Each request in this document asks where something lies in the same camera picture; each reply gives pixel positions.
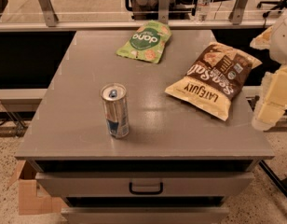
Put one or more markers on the clear water bottle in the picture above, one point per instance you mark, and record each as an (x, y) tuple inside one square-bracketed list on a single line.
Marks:
[(202, 10)]

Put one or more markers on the green rice chip bag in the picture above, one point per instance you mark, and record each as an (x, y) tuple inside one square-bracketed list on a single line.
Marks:
[(147, 43)]

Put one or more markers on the grey drawer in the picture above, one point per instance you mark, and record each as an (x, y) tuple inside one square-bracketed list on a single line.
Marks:
[(146, 215), (184, 184)]

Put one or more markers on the red bull can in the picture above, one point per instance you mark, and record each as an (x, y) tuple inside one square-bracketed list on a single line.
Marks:
[(114, 97)]

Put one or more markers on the cardboard box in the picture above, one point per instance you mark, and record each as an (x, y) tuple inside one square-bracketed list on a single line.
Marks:
[(32, 197)]

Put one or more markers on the upper grey drawer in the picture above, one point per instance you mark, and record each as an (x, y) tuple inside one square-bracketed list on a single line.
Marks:
[(184, 184)]

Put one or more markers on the black drawer handle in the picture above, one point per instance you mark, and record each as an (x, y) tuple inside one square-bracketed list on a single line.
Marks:
[(146, 189)]

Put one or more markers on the brown late july chip bag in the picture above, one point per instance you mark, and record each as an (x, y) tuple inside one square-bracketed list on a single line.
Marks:
[(214, 79)]

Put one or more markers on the lower grey drawer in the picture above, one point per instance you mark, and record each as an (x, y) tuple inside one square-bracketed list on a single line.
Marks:
[(146, 215)]

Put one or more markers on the metal railing frame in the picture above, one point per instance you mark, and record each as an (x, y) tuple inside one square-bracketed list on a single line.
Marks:
[(74, 15)]

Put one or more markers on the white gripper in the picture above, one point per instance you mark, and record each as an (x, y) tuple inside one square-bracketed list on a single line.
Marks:
[(282, 41)]

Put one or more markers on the grey drawer cabinet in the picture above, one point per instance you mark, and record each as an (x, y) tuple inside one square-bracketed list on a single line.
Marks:
[(69, 133)]

